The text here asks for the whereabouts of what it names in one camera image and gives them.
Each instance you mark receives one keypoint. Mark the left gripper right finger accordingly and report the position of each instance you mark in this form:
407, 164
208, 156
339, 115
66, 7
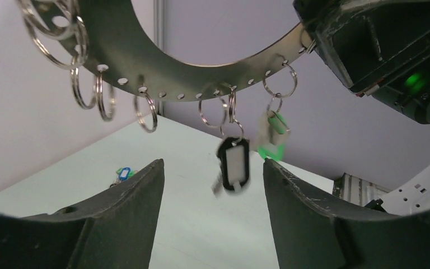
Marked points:
314, 229

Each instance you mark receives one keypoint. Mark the left aluminium frame post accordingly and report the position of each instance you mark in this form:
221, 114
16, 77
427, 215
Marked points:
159, 23

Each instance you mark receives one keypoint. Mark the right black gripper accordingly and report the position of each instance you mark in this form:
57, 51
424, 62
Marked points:
377, 48

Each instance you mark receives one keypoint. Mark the metal disc with keyrings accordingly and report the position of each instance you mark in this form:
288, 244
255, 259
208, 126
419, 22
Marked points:
103, 46

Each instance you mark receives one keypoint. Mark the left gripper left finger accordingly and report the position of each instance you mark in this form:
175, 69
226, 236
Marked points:
112, 229

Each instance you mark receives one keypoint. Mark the black key tag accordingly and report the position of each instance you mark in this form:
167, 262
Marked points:
233, 154

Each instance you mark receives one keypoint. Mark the blue key tag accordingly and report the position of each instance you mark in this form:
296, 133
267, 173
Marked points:
124, 174

